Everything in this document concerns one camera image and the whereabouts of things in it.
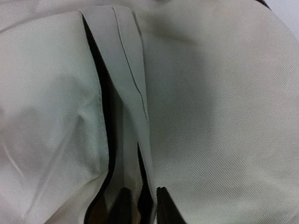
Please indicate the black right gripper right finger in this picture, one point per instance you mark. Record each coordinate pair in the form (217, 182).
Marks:
(167, 212)

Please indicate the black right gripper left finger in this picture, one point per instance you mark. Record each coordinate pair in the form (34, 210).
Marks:
(124, 210)

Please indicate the beige canvas student bag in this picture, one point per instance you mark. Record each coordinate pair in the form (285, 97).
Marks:
(198, 96)

